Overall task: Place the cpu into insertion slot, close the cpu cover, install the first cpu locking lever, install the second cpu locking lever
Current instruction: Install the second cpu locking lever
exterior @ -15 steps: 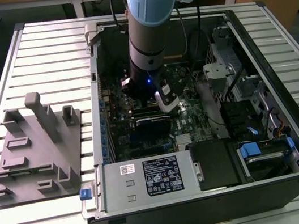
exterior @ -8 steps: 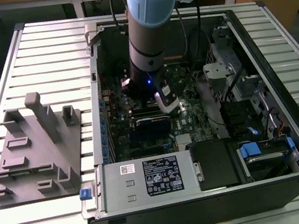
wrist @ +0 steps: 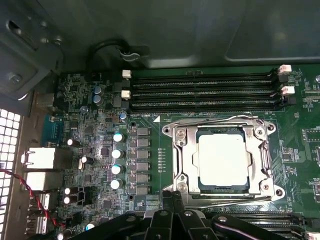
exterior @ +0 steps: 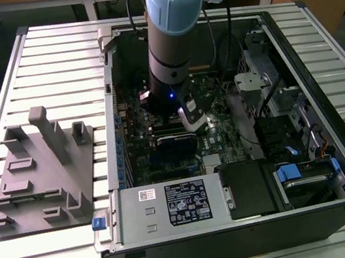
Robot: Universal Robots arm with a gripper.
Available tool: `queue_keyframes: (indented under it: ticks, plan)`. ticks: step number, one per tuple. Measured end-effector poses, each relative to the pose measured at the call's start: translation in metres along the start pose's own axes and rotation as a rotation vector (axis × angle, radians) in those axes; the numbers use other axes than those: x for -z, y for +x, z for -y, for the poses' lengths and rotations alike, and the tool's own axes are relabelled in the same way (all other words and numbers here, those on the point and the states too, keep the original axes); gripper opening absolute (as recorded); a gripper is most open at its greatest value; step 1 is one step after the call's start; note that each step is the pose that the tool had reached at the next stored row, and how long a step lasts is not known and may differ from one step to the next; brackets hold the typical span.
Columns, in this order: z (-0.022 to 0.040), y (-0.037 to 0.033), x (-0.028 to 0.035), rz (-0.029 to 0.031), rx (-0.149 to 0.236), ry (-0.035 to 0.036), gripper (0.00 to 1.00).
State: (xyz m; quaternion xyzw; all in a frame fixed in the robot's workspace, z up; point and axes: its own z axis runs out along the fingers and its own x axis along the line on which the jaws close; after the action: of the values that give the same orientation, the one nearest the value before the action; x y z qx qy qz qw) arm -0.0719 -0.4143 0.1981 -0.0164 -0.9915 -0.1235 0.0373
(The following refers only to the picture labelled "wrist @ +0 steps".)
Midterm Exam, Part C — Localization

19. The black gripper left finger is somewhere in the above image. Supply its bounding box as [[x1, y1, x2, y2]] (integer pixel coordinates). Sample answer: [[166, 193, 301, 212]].
[[73, 190, 180, 240]]

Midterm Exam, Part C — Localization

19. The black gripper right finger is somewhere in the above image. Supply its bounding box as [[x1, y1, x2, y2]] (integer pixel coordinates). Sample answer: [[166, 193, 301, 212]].
[[174, 190, 291, 240]]

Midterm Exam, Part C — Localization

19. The thin metal locking lever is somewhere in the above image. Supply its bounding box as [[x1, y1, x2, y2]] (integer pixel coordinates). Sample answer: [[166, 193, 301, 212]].
[[183, 193, 286, 210], [162, 113, 266, 131]]

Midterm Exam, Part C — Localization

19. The silver topped CPU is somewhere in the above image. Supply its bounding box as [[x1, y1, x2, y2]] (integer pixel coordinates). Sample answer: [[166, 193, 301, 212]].
[[191, 133, 253, 189]]

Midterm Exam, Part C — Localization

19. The CPU socket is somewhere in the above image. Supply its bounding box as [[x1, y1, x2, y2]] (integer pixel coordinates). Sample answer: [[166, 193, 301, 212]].
[[161, 113, 286, 209]]

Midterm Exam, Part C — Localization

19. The silver rear port block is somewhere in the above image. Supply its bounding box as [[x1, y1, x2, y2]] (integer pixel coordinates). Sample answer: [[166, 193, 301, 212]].
[[20, 146, 57, 170], [24, 171, 60, 192]]

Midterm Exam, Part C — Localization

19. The green motherboard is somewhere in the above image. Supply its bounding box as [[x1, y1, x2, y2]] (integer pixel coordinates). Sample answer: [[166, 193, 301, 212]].
[[39, 63, 320, 240]]

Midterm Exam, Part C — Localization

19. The black open PC case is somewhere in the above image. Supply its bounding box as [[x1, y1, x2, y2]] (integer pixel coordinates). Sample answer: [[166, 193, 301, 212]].
[[0, 0, 320, 240]]

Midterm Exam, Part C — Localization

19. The red black twisted wire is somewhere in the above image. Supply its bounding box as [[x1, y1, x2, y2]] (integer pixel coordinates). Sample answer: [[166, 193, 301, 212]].
[[0, 168, 66, 229]]

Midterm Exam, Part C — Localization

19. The grey cable clip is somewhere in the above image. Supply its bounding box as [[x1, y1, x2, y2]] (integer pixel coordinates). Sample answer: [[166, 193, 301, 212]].
[[119, 48, 140, 63]]

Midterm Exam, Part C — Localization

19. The black looped cable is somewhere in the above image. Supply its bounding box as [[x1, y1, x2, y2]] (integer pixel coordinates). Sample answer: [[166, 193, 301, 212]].
[[86, 38, 132, 75]]

